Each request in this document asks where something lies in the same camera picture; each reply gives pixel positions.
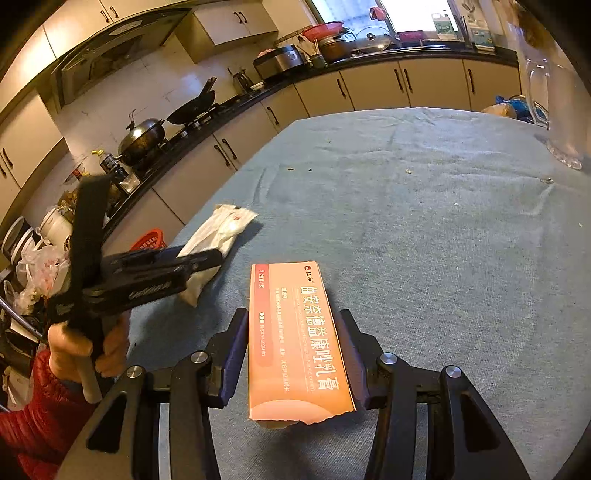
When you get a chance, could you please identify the red plastic basin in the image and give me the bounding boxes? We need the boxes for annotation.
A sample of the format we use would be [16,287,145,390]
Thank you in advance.
[302,21,345,40]

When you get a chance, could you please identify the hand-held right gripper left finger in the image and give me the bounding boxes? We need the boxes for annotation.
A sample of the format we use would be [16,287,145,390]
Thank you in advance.
[55,307,250,480]

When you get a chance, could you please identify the glass pot lid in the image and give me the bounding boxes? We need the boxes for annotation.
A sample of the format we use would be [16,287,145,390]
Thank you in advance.
[353,25,393,54]

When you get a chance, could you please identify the cream cabinets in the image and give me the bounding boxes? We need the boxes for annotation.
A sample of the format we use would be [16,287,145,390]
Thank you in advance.
[0,0,315,217]
[104,58,522,245]

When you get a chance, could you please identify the black kitchen countertop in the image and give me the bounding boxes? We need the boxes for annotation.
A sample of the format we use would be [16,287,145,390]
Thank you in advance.
[99,44,518,236]

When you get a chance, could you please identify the cream lower cabinets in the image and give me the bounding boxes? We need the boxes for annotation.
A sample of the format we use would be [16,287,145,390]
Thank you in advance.
[104,58,522,245]

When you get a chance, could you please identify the cooking oil bottle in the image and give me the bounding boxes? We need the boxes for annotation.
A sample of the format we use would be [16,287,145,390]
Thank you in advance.
[92,148,118,176]

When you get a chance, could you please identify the white plastic bag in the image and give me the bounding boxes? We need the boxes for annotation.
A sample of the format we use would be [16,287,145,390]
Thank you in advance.
[16,244,72,315]

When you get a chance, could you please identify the cream upper cabinets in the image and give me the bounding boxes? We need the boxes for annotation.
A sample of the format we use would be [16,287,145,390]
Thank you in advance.
[0,0,315,217]

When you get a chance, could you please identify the steel pot with lid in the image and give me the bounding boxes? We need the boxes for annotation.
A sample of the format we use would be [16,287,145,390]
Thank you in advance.
[117,117,167,162]

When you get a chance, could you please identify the silver rice cooker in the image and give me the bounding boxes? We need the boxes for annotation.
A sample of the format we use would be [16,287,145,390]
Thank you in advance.
[253,45,308,79]

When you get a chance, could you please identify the kitchen window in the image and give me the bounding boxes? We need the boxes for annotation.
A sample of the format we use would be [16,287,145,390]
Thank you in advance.
[307,0,462,38]

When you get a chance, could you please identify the blue plastic bag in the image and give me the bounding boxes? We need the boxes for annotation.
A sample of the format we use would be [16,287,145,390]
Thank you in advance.
[496,95,532,121]

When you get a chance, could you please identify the person's left hand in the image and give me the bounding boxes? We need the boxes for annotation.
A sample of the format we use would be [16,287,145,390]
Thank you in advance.
[47,310,132,385]

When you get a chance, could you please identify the hanging bag of food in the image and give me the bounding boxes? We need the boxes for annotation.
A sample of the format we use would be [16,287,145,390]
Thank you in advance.
[519,0,555,47]

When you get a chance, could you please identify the brown cooking pot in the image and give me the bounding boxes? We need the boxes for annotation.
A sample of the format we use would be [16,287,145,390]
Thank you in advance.
[318,34,352,63]

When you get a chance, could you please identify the orange medicine box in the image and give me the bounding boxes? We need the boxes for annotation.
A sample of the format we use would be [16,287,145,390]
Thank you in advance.
[248,261,357,428]

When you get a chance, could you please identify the clear glass pitcher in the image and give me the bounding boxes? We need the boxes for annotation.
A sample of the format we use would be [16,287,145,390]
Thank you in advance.
[517,46,591,171]

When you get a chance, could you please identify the black wok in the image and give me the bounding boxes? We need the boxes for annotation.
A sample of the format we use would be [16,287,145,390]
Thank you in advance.
[166,76,218,127]

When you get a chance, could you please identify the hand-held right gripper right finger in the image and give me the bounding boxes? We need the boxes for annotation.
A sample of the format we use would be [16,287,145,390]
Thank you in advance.
[339,309,533,480]

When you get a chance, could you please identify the green and white box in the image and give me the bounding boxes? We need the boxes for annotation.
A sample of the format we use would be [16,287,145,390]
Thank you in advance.
[468,25,497,47]

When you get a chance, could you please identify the white plastic wrapper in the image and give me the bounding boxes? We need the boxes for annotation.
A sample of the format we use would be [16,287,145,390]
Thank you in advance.
[178,203,259,308]

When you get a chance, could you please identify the red plastic basket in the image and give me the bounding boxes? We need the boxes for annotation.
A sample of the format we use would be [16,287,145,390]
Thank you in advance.
[130,227,167,252]

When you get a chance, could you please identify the green detergent bottle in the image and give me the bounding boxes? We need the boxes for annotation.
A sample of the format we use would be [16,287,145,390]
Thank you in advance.
[431,13,458,40]

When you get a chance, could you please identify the metal knife rack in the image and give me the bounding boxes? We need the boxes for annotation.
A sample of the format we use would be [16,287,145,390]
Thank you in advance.
[228,67,264,93]

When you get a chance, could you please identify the person's left forearm red sleeve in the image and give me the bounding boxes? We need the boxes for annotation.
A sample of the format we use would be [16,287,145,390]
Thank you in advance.
[0,348,100,480]

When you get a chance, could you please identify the black range hood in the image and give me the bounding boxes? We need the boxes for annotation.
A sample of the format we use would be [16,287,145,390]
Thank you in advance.
[52,8,192,107]

